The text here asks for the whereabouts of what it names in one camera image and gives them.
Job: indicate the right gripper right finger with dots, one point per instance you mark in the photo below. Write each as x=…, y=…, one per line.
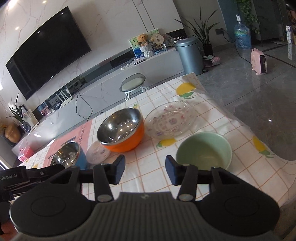
x=185, y=176

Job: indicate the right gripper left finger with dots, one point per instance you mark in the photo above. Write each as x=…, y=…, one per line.
x=106, y=175

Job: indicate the small white pink dish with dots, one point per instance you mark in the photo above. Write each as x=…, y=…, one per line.
x=97, y=153

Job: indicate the green ceramic bowl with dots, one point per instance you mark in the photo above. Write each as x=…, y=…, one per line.
x=205, y=150

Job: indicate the blue steel bowl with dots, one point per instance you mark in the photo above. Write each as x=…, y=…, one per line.
x=70, y=155

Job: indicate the orange steel bowl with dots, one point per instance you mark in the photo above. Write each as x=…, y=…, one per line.
x=122, y=131

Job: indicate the clear glass floral plate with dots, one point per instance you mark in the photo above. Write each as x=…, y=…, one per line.
x=170, y=120

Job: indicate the person's left hand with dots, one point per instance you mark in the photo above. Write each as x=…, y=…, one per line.
x=8, y=228

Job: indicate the pink storage box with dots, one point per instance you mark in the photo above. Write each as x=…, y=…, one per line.
x=25, y=153

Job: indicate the golden round vase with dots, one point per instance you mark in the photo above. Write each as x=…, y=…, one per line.
x=12, y=133

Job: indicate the blue vase with plant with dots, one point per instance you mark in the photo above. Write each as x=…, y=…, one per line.
x=17, y=111

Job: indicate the white wifi router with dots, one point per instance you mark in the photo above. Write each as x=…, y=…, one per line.
x=65, y=96

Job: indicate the white round stool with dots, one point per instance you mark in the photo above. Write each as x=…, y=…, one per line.
x=133, y=83

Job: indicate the white marble tv cabinet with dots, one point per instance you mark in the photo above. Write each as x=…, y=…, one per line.
x=100, y=96

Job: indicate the grey metal trash can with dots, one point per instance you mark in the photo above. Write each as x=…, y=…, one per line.
x=190, y=55

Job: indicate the green painted picture board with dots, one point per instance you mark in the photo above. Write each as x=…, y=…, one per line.
x=154, y=37

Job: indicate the teddy bear in basket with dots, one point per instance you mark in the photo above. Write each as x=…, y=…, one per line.
x=145, y=46

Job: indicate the pink space heater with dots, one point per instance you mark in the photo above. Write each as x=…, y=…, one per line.
x=258, y=62

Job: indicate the tall leafy floor plant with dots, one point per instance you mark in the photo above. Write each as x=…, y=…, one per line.
x=201, y=30

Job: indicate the blue water jug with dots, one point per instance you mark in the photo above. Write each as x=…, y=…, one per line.
x=242, y=35

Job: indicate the hanging green vine plant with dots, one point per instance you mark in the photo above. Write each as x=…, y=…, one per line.
x=250, y=20

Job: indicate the black wall television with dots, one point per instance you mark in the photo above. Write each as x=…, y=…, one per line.
x=51, y=48

